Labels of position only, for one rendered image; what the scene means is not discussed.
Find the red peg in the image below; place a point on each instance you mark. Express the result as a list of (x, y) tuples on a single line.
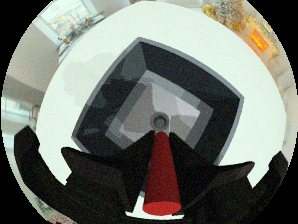
[(162, 196)]

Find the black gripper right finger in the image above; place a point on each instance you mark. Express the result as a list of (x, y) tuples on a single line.
[(196, 175)]

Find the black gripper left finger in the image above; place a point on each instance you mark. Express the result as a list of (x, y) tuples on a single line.
[(125, 171)]

